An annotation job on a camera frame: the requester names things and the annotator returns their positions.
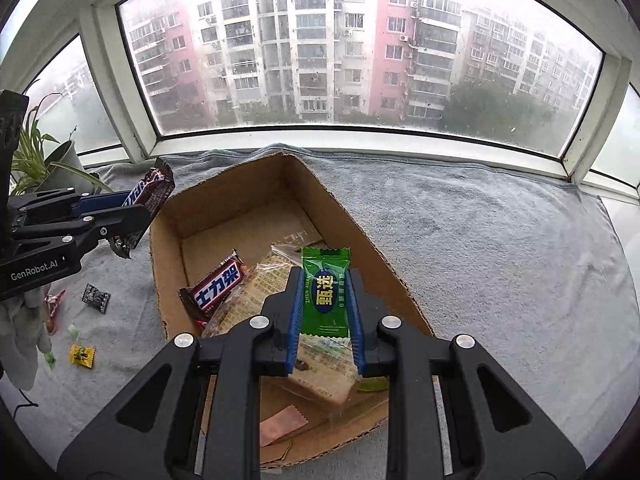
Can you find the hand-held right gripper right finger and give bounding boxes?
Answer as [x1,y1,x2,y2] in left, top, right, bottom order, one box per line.
[346,268,586,480]

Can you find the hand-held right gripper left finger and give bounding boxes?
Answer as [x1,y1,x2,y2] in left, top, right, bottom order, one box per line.
[56,266,304,480]

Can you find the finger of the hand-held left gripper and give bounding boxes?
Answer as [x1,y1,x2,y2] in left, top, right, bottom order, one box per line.
[12,204,152,261]
[10,187,128,226]

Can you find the clear bread packet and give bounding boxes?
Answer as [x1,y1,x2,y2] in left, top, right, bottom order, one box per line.
[202,243,391,413]

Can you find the brown chocolate bar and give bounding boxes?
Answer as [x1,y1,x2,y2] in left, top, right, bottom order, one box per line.
[178,249,253,330]
[107,156,176,260]

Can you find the cardboard box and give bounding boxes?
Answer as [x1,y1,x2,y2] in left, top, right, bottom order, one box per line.
[150,151,436,470]

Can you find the person's left hand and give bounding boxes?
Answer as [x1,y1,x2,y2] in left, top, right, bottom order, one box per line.
[0,287,53,392]

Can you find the red-edged clear wrapped candy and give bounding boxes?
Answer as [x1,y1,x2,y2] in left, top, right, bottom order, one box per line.
[44,290,66,333]

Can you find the spider plant in green pot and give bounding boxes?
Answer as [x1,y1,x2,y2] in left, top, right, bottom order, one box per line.
[10,107,113,196]

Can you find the small black candy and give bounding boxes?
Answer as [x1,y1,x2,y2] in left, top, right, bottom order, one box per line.
[81,283,112,315]

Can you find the small yellow candy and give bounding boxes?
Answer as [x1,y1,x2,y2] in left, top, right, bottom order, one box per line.
[69,344,98,368]

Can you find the pink paper slip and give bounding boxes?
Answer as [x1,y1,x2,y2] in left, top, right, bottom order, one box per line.
[259,406,309,447]

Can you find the apartment buildings outside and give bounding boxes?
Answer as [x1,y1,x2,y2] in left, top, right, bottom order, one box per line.
[122,0,601,133]

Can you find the white window frame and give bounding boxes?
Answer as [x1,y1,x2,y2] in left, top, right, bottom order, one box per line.
[0,0,640,196]

